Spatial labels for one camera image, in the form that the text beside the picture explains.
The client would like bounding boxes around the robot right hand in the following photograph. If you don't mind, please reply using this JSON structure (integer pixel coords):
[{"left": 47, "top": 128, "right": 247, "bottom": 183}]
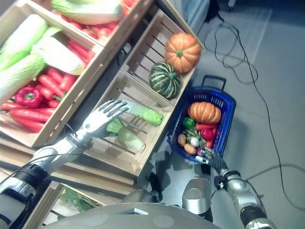
[{"left": 195, "top": 146, "right": 228, "bottom": 174}]

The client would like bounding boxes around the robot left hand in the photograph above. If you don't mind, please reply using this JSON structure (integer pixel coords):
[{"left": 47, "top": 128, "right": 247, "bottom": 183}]
[{"left": 76, "top": 100, "right": 130, "bottom": 145}]

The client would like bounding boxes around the blue plastic shopping basket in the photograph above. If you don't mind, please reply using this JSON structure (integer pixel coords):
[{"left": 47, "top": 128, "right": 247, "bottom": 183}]
[{"left": 166, "top": 87, "right": 237, "bottom": 163}]

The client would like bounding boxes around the small red bell pepper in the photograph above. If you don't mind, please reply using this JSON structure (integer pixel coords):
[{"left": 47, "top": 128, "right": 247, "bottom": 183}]
[{"left": 200, "top": 128, "right": 215, "bottom": 142}]

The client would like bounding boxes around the brown potato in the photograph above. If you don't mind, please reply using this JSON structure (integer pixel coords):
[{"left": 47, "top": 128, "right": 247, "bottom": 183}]
[
  {"left": 177, "top": 133, "right": 187, "bottom": 147},
  {"left": 183, "top": 143, "right": 198, "bottom": 155}
]

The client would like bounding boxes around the large wooden produce crate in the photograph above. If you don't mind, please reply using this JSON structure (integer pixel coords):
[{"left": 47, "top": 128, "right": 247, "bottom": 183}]
[
  {"left": 0, "top": 0, "right": 125, "bottom": 149},
  {"left": 28, "top": 0, "right": 157, "bottom": 50}
]

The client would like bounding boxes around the short orange carrot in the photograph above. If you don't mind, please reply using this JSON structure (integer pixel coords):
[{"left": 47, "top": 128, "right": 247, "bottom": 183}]
[{"left": 195, "top": 123, "right": 218, "bottom": 131}]

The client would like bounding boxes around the green leafy herb bunch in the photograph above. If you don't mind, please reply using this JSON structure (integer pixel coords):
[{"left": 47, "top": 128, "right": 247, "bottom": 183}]
[{"left": 183, "top": 128, "right": 206, "bottom": 146}]

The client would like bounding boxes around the pale green cabbage head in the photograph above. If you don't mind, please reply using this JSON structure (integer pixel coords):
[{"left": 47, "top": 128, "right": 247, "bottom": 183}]
[{"left": 106, "top": 118, "right": 146, "bottom": 151}]

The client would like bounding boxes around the robot right leg silver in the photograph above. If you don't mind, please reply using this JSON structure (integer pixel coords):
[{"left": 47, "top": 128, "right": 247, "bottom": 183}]
[{"left": 182, "top": 176, "right": 213, "bottom": 218}]

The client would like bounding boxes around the green bell pepper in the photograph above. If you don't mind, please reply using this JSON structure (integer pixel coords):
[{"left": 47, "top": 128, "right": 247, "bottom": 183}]
[{"left": 183, "top": 116, "right": 197, "bottom": 128}]

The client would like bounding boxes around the flat orange pumpkin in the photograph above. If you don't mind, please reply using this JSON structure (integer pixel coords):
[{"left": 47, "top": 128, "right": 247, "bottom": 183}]
[{"left": 187, "top": 101, "right": 223, "bottom": 125}]

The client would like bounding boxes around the red carrot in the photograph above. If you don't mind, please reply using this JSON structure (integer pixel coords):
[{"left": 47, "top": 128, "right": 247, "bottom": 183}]
[
  {"left": 46, "top": 67, "right": 64, "bottom": 84},
  {"left": 66, "top": 39, "right": 96, "bottom": 63},
  {"left": 38, "top": 74, "right": 64, "bottom": 98},
  {"left": 59, "top": 73, "right": 79, "bottom": 93},
  {"left": 0, "top": 102, "right": 25, "bottom": 111},
  {"left": 9, "top": 108, "right": 51, "bottom": 123},
  {"left": 35, "top": 84, "right": 55, "bottom": 101},
  {"left": 12, "top": 116, "right": 46, "bottom": 134}
]

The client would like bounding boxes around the long green lettuce head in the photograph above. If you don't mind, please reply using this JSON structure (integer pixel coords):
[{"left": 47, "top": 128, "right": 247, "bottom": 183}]
[{"left": 119, "top": 100, "right": 165, "bottom": 127}]

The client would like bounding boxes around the wooden display shelf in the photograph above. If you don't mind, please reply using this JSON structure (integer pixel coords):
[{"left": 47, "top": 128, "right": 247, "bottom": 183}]
[{"left": 0, "top": 136, "right": 135, "bottom": 199}]

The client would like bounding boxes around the wooden slat crate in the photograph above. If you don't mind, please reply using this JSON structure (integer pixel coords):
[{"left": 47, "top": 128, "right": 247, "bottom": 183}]
[
  {"left": 120, "top": 9, "right": 205, "bottom": 107},
  {"left": 81, "top": 70, "right": 176, "bottom": 177}
]

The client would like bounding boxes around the large red bell pepper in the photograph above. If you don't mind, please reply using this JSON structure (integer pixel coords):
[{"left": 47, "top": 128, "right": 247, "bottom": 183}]
[{"left": 15, "top": 86, "right": 44, "bottom": 109}]

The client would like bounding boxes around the napa cabbage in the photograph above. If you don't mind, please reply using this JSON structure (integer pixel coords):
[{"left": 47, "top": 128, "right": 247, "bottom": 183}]
[
  {"left": 51, "top": 0, "right": 124, "bottom": 26},
  {"left": 0, "top": 13, "right": 49, "bottom": 70},
  {"left": 0, "top": 53, "right": 48, "bottom": 106},
  {"left": 30, "top": 26, "right": 86, "bottom": 76}
]

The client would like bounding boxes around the green striped squash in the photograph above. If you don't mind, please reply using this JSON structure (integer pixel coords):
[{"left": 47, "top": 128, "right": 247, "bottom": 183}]
[{"left": 149, "top": 62, "right": 183, "bottom": 101}]

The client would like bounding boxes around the dark green leafy vegetable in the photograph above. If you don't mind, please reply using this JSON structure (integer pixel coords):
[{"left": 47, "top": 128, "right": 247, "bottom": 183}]
[{"left": 59, "top": 187, "right": 99, "bottom": 213}]

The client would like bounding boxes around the red tomato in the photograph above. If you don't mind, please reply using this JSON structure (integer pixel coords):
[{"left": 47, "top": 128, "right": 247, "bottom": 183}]
[{"left": 97, "top": 27, "right": 113, "bottom": 41}]

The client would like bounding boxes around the robot torso grey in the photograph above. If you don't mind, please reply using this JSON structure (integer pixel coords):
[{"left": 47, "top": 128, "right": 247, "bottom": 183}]
[{"left": 42, "top": 202, "right": 215, "bottom": 229}]

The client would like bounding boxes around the low wooden crate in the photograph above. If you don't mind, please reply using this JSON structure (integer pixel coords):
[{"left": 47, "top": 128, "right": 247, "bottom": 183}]
[{"left": 21, "top": 183, "right": 108, "bottom": 229}]

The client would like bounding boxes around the round orange pumpkin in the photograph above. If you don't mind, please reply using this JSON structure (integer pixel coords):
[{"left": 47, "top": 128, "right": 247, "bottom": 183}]
[{"left": 164, "top": 32, "right": 202, "bottom": 74}]

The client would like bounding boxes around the black equipment stand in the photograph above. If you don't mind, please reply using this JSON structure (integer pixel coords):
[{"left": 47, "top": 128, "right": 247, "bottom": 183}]
[{"left": 204, "top": 0, "right": 239, "bottom": 22}]

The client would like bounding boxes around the grey floor cable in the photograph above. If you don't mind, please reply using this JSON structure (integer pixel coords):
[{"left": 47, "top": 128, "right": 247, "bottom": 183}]
[{"left": 245, "top": 163, "right": 305, "bottom": 182}]

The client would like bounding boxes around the long black floor cable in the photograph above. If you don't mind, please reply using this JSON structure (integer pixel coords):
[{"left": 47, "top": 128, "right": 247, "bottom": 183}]
[{"left": 221, "top": 21, "right": 305, "bottom": 212}]

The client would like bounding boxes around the black basket pull handle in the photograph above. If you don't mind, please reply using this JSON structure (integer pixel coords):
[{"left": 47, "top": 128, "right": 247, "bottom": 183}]
[{"left": 202, "top": 75, "right": 227, "bottom": 93}]

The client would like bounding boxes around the black looped floor cable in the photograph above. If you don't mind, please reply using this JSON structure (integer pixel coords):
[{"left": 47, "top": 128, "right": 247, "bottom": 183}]
[{"left": 203, "top": 21, "right": 259, "bottom": 84}]

